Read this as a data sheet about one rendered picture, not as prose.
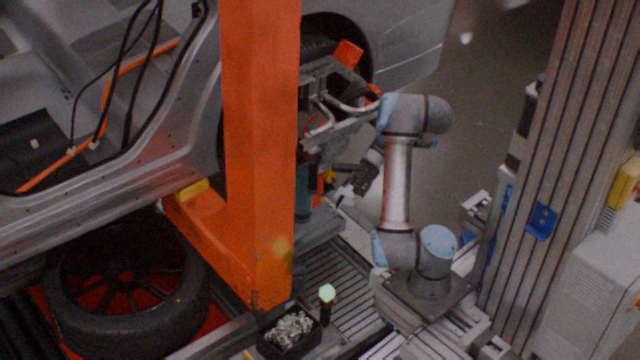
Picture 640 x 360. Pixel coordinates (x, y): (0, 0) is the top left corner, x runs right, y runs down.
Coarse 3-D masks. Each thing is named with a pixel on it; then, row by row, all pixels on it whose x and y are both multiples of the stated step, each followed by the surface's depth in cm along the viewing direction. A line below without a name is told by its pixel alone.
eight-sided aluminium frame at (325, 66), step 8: (328, 56) 280; (312, 64) 275; (320, 64) 278; (328, 64) 276; (336, 64) 277; (304, 72) 272; (312, 72) 271; (320, 72) 274; (328, 72) 277; (344, 72) 283; (352, 72) 286; (304, 80) 271; (352, 80) 289; (360, 80) 292; (352, 104) 305; (360, 104) 302; (352, 136) 311; (320, 160) 312; (328, 160) 311; (336, 160) 313; (320, 168) 308; (328, 168) 312
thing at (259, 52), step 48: (240, 0) 180; (288, 0) 183; (240, 48) 190; (288, 48) 193; (240, 96) 200; (288, 96) 204; (240, 144) 213; (288, 144) 216; (240, 192) 226; (288, 192) 229; (240, 240) 242; (288, 240) 245; (240, 288) 259; (288, 288) 262
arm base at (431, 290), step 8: (416, 272) 228; (408, 280) 233; (416, 280) 229; (424, 280) 227; (432, 280) 225; (440, 280) 226; (448, 280) 229; (408, 288) 233; (416, 288) 229; (424, 288) 228; (432, 288) 228; (440, 288) 228; (448, 288) 230; (416, 296) 230; (424, 296) 229; (432, 296) 229; (440, 296) 229
